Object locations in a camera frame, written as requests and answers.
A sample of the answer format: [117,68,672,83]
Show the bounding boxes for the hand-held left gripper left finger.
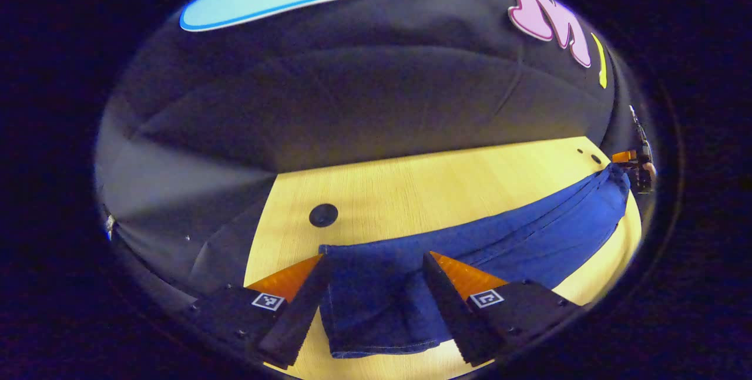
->
[187,254,331,369]

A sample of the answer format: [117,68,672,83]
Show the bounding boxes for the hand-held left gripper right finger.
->
[422,252,582,367]

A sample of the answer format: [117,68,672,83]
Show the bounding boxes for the blue jeans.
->
[318,163,632,359]

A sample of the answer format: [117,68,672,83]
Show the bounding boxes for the large black table grommet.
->
[309,203,339,228]

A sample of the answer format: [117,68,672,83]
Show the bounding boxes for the black backdrop cloth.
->
[94,0,647,310]

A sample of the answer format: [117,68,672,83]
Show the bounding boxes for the thin gripper cable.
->
[629,105,647,144]

